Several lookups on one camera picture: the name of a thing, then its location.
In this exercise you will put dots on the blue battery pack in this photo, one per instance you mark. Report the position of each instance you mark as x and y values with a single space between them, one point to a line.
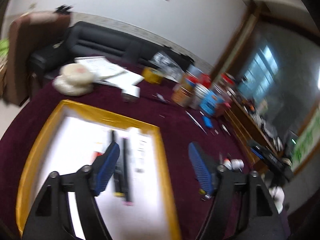
207 122

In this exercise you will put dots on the brown armchair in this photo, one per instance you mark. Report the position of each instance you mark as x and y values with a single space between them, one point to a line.
27 34

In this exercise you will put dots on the silver pen on cloth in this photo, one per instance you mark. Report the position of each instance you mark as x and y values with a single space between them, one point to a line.
196 122

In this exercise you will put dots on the white gloved right hand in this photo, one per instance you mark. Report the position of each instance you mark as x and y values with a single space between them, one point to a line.
278 197

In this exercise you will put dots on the white papers stack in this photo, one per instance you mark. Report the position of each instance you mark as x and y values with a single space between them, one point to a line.
107 73

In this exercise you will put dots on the purple velvet table cloth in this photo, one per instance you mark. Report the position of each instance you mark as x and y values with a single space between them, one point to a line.
177 130

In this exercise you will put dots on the blue cartoon label jar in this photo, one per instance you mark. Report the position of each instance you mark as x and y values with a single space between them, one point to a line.
210 102

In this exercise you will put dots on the white plastic jar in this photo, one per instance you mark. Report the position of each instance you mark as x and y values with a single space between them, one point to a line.
199 93

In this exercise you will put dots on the yellow gold tray box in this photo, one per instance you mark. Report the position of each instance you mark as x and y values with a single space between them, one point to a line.
27 181

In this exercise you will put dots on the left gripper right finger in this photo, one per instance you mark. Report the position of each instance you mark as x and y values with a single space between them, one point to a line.
242 206

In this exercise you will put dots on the yellow tape roll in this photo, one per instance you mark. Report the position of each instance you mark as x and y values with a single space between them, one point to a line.
152 75

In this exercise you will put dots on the small white red bottle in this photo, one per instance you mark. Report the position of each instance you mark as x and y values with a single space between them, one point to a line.
96 154

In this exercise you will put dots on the clear jar orange contents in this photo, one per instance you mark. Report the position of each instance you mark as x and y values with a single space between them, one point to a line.
184 91

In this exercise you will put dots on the white plastic bottle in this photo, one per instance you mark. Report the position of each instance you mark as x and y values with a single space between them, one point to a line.
237 164

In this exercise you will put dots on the wooden brick pattern counter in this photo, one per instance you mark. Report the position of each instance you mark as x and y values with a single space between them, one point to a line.
246 129

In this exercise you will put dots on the white round tape stack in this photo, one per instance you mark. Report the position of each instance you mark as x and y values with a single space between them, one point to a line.
74 80

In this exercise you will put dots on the white tube orange cap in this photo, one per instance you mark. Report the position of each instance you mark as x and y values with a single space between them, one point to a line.
227 163

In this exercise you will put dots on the red lid tall jar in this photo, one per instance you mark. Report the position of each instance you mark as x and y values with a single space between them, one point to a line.
227 83

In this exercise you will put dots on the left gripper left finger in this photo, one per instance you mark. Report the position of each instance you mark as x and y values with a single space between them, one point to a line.
72 199

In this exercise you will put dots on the black leather sofa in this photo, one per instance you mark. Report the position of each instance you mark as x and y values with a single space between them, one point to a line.
86 39

